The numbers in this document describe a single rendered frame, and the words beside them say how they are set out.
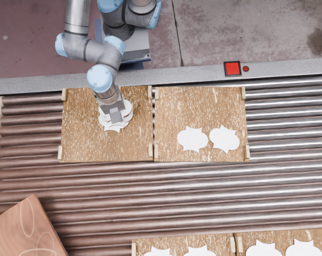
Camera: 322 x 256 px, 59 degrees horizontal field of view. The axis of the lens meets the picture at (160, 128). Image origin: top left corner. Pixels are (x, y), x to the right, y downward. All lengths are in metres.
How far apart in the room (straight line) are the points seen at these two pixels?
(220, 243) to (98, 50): 0.87
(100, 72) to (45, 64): 1.77
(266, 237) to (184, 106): 0.65
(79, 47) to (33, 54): 1.76
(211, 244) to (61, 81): 0.99
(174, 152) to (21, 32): 2.01
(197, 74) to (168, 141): 0.36
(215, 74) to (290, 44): 1.42
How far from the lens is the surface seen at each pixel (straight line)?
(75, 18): 0.99
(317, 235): 1.38
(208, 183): 1.27
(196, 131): 1.27
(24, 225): 1.25
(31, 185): 1.38
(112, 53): 0.95
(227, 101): 1.34
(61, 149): 1.31
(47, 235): 1.22
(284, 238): 1.33
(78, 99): 1.38
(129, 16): 1.27
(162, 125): 1.28
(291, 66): 1.53
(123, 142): 1.28
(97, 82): 0.89
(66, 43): 1.01
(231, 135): 1.29
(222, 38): 2.61
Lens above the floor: 2.17
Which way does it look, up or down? 75 degrees down
